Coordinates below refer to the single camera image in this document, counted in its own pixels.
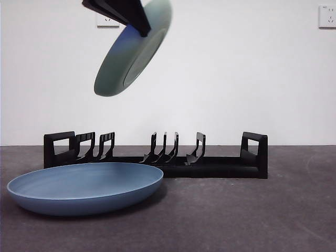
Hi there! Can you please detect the green round plate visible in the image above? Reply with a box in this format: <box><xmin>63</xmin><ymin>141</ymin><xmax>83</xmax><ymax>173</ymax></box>
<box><xmin>93</xmin><ymin>0</ymin><xmax>173</xmax><ymax>98</ymax></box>

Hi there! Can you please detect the blue round plate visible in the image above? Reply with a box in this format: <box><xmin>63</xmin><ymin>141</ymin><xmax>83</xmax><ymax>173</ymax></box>
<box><xmin>6</xmin><ymin>162</ymin><xmax>164</xmax><ymax>217</ymax></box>

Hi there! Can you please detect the black plastic plate rack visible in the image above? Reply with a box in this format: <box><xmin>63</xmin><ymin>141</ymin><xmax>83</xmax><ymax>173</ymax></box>
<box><xmin>43</xmin><ymin>130</ymin><xmax>269</xmax><ymax>180</ymax></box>

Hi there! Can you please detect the white wall socket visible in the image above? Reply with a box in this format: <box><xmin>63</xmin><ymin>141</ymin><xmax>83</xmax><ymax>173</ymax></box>
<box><xmin>96</xmin><ymin>12</ymin><xmax>120</xmax><ymax>28</ymax></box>
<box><xmin>318</xmin><ymin>4</ymin><xmax>336</xmax><ymax>29</ymax></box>

